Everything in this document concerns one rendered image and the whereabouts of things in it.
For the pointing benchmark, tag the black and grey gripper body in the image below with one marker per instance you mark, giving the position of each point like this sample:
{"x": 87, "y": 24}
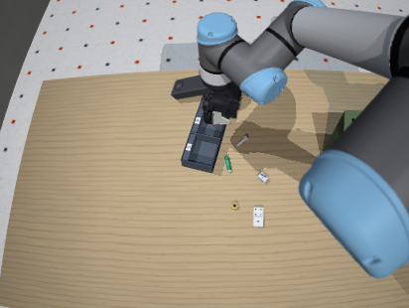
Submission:
{"x": 225, "y": 97}

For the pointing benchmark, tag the white domino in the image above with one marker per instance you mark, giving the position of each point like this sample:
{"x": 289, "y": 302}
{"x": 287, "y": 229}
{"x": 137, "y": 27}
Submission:
{"x": 257, "y": 217}

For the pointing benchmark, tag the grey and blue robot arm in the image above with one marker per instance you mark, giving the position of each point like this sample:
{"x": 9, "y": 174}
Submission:
{"x": 359, "y": 187}

